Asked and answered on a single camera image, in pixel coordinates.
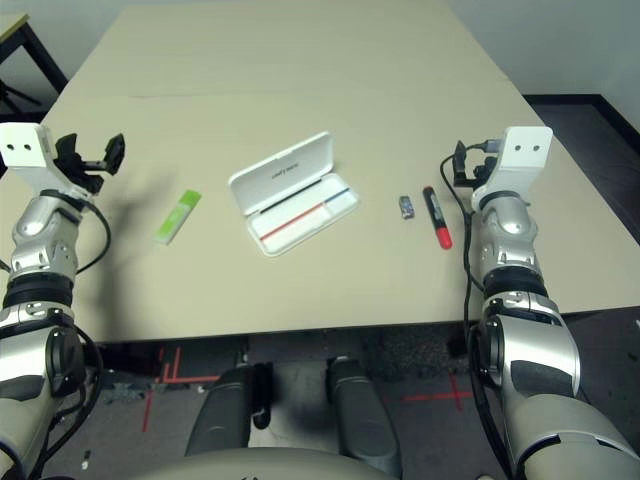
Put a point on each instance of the grey robot left leg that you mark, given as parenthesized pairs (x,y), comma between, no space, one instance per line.
(225,410)

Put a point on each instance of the black marker with red cap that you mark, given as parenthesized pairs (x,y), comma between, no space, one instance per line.
(436,215)

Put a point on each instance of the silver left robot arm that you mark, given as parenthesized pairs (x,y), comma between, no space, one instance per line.
(35,230)

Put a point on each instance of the black tripod stand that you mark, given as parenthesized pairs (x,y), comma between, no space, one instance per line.
(20,95)

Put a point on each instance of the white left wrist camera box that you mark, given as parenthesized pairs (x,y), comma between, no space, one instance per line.
(22,160)

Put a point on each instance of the small white floor scrap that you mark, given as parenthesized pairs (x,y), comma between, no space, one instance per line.
(86,458)

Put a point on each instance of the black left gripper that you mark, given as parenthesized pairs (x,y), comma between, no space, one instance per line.
(80,172)

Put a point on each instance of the green plastic stationery stick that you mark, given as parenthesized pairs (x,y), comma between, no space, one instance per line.
(177,217)

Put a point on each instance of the grey robot torso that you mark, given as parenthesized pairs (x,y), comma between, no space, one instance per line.
(250,470)

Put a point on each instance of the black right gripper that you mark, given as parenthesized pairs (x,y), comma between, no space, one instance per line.
(481,175)

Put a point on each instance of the beige side table black legs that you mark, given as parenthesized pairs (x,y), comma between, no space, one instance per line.
(10,27)

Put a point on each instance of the small dark blue eraser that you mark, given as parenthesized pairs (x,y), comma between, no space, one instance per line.
(407,207)

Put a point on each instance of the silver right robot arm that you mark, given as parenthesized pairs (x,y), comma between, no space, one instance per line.
(510,225)

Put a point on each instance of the white plastic pencil case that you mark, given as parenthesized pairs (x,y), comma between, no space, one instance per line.
(300,220)

